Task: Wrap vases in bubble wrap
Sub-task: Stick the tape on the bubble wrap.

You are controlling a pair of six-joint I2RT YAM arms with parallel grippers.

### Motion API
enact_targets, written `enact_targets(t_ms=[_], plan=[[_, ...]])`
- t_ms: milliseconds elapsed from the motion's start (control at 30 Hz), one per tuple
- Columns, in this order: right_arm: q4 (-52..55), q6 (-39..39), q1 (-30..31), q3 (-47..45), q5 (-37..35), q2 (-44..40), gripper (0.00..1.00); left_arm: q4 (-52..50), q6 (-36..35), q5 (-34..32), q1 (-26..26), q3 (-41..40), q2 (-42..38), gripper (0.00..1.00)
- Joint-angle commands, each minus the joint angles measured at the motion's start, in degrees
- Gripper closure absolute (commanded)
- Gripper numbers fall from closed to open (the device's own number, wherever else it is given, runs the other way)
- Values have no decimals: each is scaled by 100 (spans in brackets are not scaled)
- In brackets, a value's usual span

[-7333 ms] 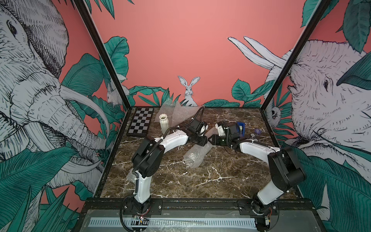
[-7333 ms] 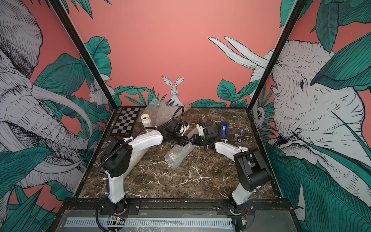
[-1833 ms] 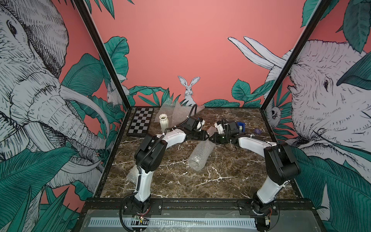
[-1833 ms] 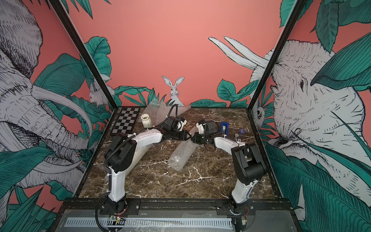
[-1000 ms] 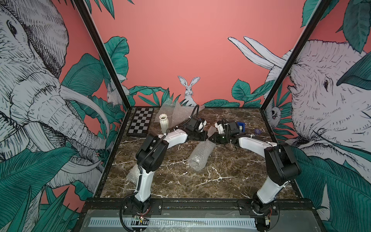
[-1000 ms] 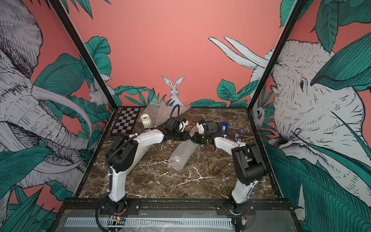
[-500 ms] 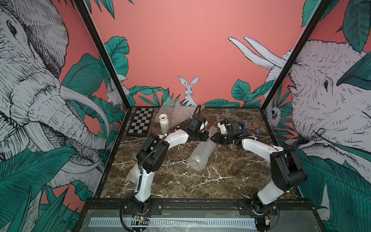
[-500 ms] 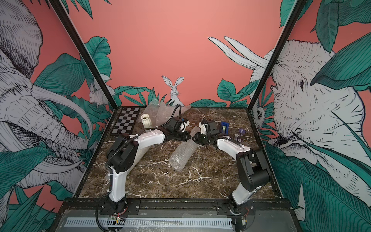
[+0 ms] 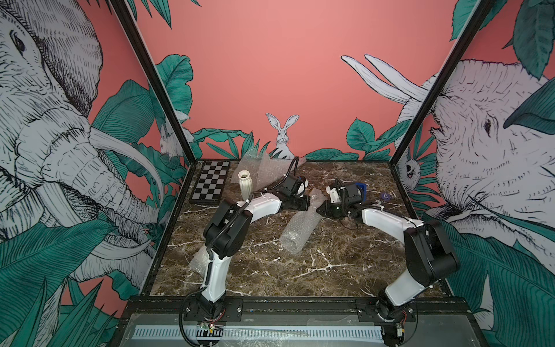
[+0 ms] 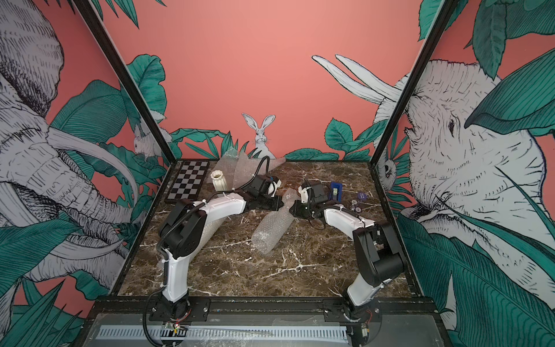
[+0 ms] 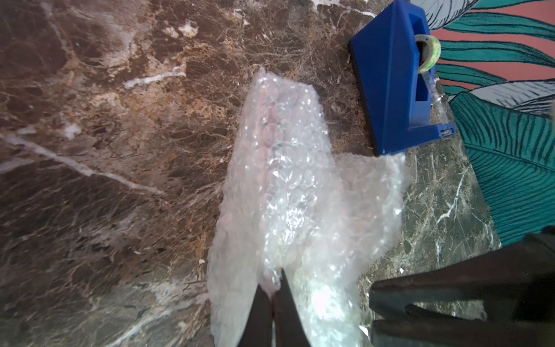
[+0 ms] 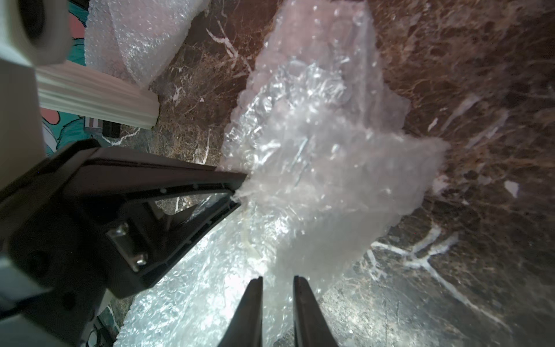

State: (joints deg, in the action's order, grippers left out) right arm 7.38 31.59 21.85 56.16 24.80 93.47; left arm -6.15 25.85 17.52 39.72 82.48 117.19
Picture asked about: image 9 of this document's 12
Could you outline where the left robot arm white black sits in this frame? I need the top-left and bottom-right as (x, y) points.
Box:
(200, 156), (310, 305)

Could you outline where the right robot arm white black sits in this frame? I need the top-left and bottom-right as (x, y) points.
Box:
(317, 179), (460, 322)

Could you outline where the crumpled bubble wrap pile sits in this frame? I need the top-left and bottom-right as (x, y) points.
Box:
(231, 147), (292, 190)

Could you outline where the blue tape dispenser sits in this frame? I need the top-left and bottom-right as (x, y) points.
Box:
(356, 182), (367, 201)

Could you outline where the small white ribbed vase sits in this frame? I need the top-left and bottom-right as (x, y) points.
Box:
(238, 170), (254, 200)

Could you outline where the black white chessboard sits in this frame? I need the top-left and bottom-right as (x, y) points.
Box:
(189, 160), (230, 205)

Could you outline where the black front mounting rail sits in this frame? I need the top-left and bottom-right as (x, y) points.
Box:
(122, 296), (471, 325)

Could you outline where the white slotted cable duct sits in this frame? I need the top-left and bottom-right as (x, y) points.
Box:
(132, 325), (383, 343)

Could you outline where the right black frame post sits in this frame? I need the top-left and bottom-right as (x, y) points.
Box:
(389, 0), (496, 166)

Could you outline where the black frame post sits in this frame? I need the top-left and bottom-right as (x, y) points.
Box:
(109, 0), (197, 164)
(389, 0), (496, 166)

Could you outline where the left black frame post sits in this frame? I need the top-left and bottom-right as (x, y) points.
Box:
(109, 0), (197, 164)

